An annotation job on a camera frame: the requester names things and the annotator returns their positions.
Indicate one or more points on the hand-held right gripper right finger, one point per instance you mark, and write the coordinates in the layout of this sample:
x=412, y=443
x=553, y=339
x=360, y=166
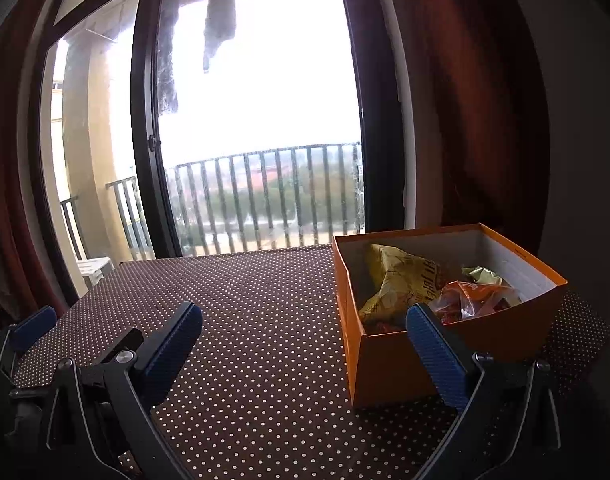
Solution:
x=435, y=355

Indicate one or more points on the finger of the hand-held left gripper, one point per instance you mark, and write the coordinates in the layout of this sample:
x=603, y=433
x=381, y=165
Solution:
x=32, y=327
x=120, y=342

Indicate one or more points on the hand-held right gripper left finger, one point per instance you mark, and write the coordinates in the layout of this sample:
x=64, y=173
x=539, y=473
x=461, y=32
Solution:
x=172, y=345

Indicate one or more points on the orange cardboard box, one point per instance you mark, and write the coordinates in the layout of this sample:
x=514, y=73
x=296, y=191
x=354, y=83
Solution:
x=395, y=360

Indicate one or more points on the pink white snack packet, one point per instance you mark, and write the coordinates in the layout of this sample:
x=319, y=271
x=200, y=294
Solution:
x=470, y=297

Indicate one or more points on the large yellow chip bag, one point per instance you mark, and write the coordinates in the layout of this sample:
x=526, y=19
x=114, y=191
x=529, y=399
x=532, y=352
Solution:
x=400, y=270

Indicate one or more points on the white plastic chair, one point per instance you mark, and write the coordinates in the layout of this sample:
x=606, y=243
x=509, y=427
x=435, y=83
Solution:
x=95, y=266

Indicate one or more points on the brown polka-dot tablecloth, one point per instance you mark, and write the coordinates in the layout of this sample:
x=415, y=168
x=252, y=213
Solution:
x=265, y=335

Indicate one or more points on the brown curtain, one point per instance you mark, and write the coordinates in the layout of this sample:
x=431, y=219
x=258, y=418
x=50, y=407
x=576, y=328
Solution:
x=10, y=185
x=485, y=110

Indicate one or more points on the beige balcony column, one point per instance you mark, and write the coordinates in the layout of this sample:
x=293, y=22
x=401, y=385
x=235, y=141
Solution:
x=92, y=160

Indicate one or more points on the black window latch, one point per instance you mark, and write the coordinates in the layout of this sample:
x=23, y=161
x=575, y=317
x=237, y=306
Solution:
x=153, y=143

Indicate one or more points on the dark balcony railing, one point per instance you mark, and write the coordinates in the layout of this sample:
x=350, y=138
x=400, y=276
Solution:
x=285, y=149

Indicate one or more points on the hanging dark garment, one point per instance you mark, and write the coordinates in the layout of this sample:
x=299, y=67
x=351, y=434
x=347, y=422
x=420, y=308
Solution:
x=167, y=60

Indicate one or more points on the hanging grey garment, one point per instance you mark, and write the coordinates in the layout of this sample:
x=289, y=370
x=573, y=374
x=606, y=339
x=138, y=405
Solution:
x=220, y=15

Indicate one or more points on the black window frame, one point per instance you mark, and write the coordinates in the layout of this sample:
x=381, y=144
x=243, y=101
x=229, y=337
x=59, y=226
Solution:
x=145, y=185

